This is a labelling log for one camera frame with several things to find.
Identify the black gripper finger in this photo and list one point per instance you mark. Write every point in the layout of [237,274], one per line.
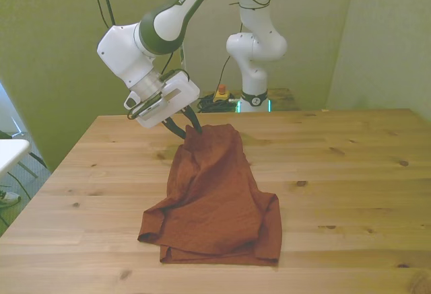
[175,129]
[194,121]

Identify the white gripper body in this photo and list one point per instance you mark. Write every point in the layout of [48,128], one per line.
[180,89]

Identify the rust orange shorts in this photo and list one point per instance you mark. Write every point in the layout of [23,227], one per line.
[215,200]

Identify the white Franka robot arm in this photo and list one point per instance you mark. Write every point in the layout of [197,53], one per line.
[168,21]

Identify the yellow emergency stop button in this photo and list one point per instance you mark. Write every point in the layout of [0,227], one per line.
[221,93]

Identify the white side table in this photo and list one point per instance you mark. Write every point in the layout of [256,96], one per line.
[10,154]

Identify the white sneaker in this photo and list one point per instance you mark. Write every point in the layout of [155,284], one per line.
[8,198]

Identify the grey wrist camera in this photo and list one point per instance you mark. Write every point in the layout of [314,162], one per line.
[153,109]

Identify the black camera stand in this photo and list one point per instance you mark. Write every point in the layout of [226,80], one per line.
[107,1]

